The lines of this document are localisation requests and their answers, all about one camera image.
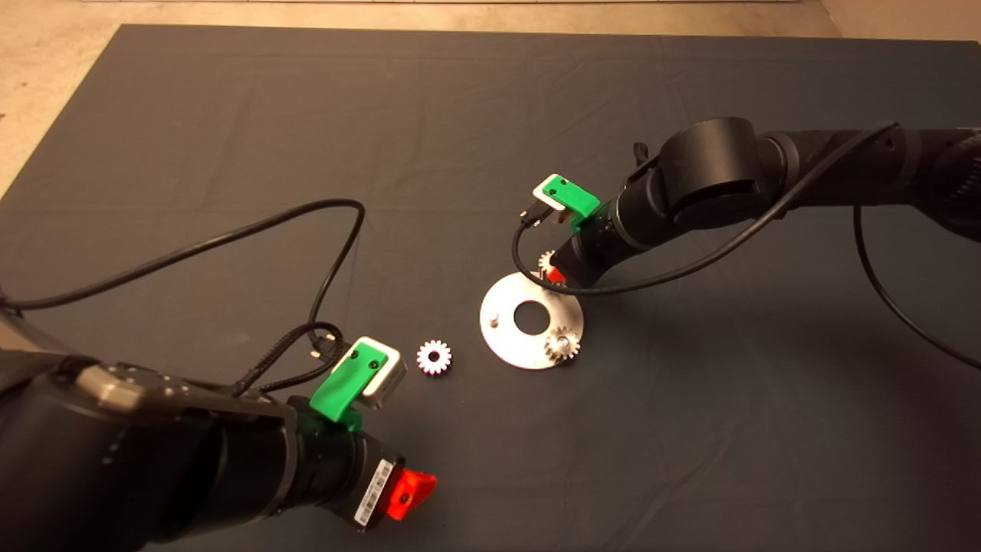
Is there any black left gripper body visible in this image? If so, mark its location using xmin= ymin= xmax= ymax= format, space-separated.
xmin=282 ymin=426 xmax=405 ymax=532

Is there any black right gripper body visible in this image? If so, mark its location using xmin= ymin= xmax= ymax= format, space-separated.
xmin=557 ymin=198 xmax=652 ymax=289

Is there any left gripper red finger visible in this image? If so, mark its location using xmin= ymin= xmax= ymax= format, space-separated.
xmin=386 ymin=470 xmax=439 ymax=523

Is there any round metal carrier plate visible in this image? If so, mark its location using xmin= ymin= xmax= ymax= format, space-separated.
xmin=480 ymin=271 xmax=586 ymax=371

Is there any dark grey table cloth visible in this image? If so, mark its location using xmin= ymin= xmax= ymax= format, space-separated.
xmin=0 ymin=23 xmax=981 ymax=552

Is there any green right camera mount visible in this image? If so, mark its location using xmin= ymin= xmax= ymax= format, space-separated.
xmin=540 ymin=175 xmax=602 ymax=231

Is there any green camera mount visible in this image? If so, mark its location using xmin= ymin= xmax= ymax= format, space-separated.
xmin=540 ymin=175 xmax=602 ymax=231
xmin=309 ymin=343 xmax=384 ymax=434

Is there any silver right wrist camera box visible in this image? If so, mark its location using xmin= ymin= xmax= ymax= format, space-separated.
xmin=533 ymin=175 xmax=572 ymax=225

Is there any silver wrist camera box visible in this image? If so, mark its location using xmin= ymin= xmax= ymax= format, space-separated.
xmin=533 ymin=175 xmax=572 ymax=225
xmin=354 ymin=336 xmax=407 ymax=411

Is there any green left camera mount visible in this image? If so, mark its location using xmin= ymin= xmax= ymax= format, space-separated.
xmin=309 ymin=343 xmax=384 ymax=434

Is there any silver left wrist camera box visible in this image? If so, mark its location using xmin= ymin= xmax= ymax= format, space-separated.
xmin=354 ymin=336 xmax=407 ymax=411

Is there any braided black left arm cable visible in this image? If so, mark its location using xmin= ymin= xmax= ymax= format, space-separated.
xmin=230 ymin=321 xmax=346 ymax=398

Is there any smooth black left camera cable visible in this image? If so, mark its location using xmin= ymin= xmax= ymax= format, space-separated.
xmin=0 ymin=198 xmax=367 ymax=347

